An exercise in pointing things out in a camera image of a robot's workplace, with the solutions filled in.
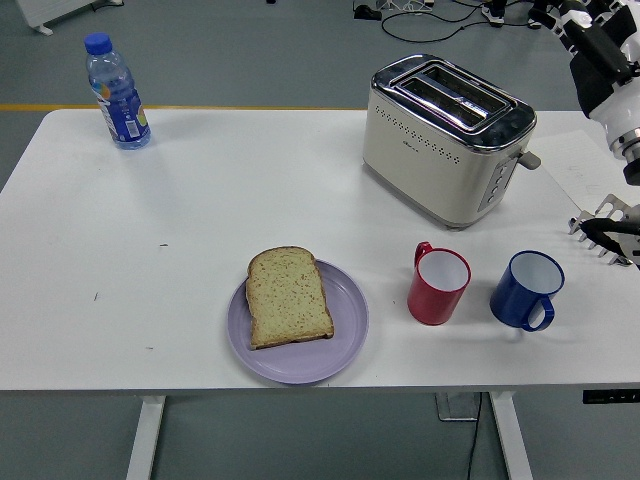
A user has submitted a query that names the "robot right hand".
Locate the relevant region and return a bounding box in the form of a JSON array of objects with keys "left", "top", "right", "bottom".
[{"left": 529, "top": 0, "right": 640, "bottom": 151}]

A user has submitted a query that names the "cream and chrome toaster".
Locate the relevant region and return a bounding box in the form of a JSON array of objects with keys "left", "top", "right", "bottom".
[{"left": 362, "top": 53, "right": 542, "bottom": 232}]

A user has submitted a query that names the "slice of bread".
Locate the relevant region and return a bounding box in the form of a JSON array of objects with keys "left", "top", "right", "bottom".
[{"left": 244, "top": 245, "right": 335, "bottom": 351}]

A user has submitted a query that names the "lilac round plate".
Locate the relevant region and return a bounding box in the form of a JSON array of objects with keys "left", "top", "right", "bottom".
[{"left": 227, "top": 257, "right": 370, "bottom": 386}]

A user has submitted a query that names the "white paper sheet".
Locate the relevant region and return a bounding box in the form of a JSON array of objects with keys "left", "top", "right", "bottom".
[{"left": 532, "top": 130, "right": 640, "bottom": 211}]

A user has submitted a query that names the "silver metal toast rack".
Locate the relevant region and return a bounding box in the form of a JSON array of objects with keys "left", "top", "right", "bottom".
[{"left": 567, "top": 193, "right": 636, "bottom": 266}]

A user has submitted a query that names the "blue mug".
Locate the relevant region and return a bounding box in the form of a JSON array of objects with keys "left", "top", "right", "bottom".
[{"left": 489, "top": 250, "right": 566, "bottom": 332}]

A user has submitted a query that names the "red mug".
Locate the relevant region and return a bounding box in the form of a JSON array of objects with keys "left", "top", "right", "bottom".
[{"left": 406, "top": 241, "right": 472, "bottom": 327}]

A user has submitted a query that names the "black table control panel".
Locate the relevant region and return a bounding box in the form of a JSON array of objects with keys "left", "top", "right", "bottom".
[{"left": 582, "top": 387, "right": 640, "bottom": 405}]

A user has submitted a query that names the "white table leg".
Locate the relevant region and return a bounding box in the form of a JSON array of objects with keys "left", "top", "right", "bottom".
[
  {"left": 124, "top": 394, "right": 167, "bottom": 480},
  {"left": 488, "top": 391, "right": 534, "bottom": 480}
]

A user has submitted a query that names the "clear bottle with blue cap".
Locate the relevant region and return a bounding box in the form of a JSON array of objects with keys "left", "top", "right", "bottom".
[{"left": 83, "top": 32, "right": 153, "bottom": 151}]

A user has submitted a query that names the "white floor heater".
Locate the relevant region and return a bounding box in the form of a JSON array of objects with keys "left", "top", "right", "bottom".
[{"left": 13, "top": 0, "right": 125, "bottom": 36}]

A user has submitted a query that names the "black floor cable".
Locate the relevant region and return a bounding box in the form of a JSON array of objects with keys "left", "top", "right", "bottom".
[{"left": 381, "top": 0, "right": 501, "bottom": 44}]

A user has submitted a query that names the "white wire frame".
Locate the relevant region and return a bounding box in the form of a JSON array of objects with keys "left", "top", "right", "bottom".
[{"left": 374, "top": 0, "right": 435, "bottom": 14}]

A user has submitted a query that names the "clear bracket under table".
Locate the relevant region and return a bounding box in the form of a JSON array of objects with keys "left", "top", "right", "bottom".
[{"left": 433, "top": 391, "right": 482, "bottom": 422}]

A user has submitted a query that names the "black cable under table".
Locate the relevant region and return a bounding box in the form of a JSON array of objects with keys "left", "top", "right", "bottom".
[{"left": 464, "top": 392, "right": 484, "bottom": 480}]

